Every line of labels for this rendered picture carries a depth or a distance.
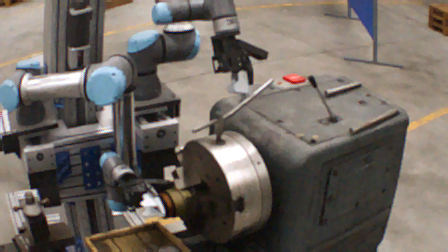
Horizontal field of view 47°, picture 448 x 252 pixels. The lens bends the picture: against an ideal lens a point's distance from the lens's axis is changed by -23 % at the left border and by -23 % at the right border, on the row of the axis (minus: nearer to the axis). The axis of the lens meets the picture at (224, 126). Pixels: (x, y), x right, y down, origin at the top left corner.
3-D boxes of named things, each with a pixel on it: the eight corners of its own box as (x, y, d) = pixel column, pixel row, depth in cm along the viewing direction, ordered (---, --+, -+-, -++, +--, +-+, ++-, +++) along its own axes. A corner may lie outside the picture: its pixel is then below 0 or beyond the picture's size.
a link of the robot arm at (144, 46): (123, 65, 229) (124, 32, 223) (156, 59, 233) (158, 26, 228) (130, 75, 219) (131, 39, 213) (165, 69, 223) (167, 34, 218)
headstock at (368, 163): (328, 160, 250) (336, 68, 234) (398, 205, 215) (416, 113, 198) (201, 203, 220) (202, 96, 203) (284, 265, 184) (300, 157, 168)
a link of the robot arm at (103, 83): (13, 99, 201) (136, 89, 190) (-2, 114, 187) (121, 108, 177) (10, 69, 196) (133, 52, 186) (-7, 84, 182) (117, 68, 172)
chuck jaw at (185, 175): (205, 185, 188) (189, 147, 191) (212, 179, 184) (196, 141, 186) (172, 194, 182) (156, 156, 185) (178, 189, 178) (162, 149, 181)
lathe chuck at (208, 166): (200, 207, 207) (201, 117, 193) (257, 251, 183) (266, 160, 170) (176, 213, 202) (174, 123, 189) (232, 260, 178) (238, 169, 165)
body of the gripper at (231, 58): (214, 76, 185) (206, 36, 185) (239, 71, 190) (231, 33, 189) (228, 73, 179) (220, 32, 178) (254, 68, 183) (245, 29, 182)
